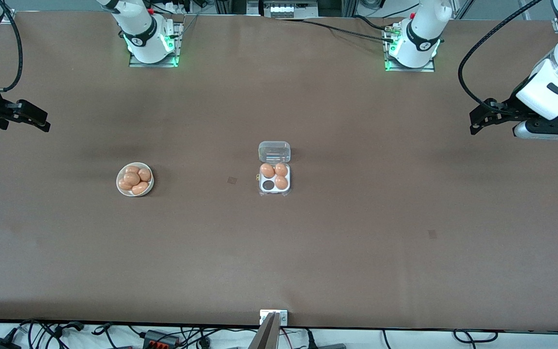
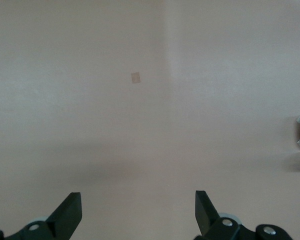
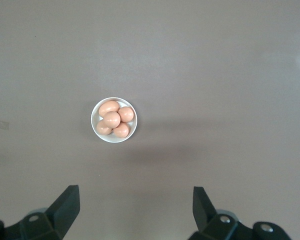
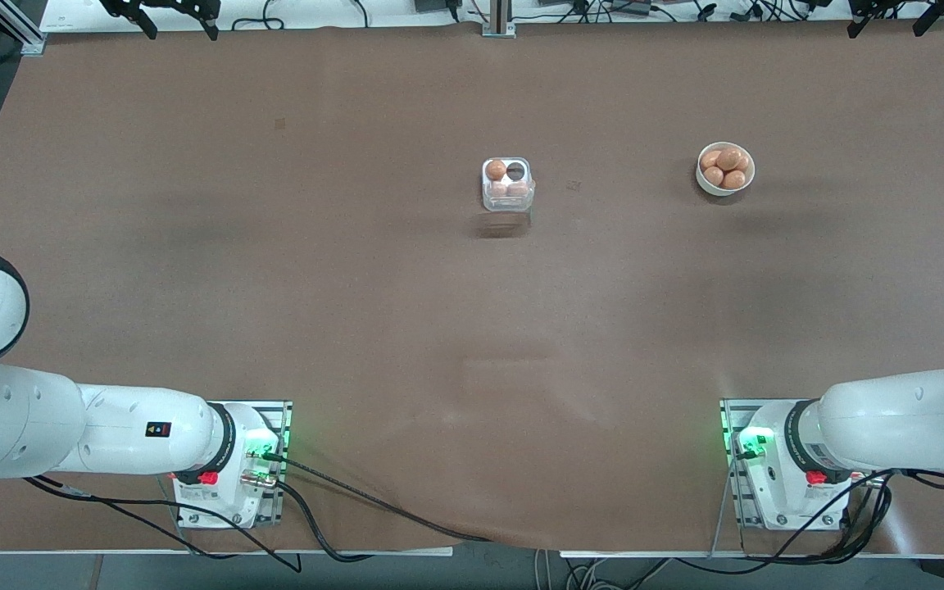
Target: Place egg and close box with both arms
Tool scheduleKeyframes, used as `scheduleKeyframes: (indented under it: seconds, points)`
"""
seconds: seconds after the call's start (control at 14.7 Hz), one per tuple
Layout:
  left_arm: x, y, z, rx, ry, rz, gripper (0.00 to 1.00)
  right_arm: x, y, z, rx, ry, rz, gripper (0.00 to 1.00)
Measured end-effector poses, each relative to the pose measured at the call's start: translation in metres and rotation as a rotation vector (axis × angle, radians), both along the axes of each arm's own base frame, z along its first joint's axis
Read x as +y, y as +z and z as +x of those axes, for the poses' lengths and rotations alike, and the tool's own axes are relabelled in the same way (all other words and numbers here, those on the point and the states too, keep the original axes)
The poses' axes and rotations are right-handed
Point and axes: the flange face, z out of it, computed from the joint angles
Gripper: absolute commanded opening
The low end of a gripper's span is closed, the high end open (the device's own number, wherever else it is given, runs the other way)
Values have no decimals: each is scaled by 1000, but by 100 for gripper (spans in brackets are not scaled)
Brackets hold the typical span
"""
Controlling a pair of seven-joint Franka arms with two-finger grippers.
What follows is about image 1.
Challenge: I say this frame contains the thin grey cable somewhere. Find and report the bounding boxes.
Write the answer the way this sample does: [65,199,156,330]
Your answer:
[181,14,200,39]

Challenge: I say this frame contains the black orange connector block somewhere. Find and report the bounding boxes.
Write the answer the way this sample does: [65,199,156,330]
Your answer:
[142,330,180,349]

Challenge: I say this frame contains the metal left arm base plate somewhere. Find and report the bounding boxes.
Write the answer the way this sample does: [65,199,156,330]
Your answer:
[385,24,436,73]

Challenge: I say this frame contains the short black table cable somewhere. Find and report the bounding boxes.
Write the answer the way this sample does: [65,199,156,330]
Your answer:
[353,15,393,32]

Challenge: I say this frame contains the grey metal beam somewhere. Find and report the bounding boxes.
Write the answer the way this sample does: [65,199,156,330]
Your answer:
[248,313,279,349]

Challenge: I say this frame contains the long black table cable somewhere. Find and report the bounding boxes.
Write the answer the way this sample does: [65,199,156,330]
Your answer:
[278,17,396,42]

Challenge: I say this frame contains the silver mounting bracket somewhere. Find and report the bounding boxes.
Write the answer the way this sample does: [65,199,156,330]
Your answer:
[260,309,288,325]

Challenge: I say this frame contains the clear plastic egg box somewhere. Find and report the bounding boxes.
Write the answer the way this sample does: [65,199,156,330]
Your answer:
[258,141,292,197]

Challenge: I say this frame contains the white power strip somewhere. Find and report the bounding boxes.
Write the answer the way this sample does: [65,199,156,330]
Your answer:
[263,0,319,18]

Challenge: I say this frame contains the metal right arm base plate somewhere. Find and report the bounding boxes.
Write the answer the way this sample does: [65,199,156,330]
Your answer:
[129,22,180,68]

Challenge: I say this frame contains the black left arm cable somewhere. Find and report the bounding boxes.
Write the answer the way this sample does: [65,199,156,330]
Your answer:
[457,0,546,116]

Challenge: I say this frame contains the white round bowl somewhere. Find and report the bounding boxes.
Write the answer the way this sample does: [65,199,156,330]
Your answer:
[116,162,155,197]

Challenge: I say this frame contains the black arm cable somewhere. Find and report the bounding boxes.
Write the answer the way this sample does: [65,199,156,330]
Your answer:
[457,0,546,116]
[0,0,24,93]

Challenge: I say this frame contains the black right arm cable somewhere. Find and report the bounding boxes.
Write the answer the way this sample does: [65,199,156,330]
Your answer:
[0,0,24,93]

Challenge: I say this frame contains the black looped floor cable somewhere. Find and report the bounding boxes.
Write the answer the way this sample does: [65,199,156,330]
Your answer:
[453,329,498,346]

